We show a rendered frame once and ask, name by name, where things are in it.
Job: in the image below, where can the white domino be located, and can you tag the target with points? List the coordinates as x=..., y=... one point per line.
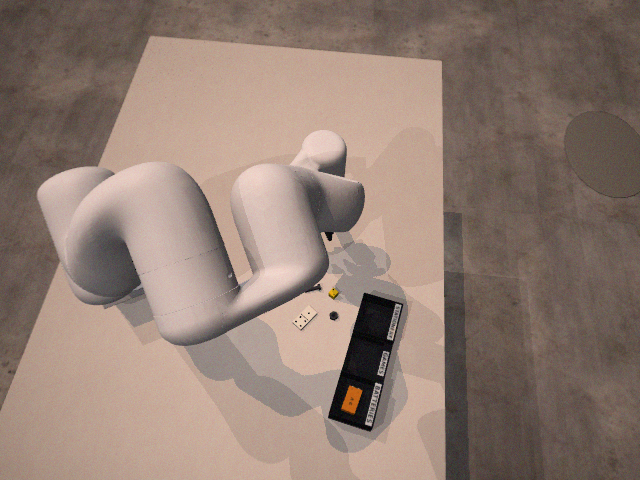
x=304, y=317

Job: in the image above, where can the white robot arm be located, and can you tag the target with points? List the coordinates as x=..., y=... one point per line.
x=159, y=211

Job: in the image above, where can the orange nine-volt battery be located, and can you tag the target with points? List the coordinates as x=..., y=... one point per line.
x=351, y=400

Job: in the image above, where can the black three-compartment bin rack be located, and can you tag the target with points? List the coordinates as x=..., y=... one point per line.
x=367, y=360

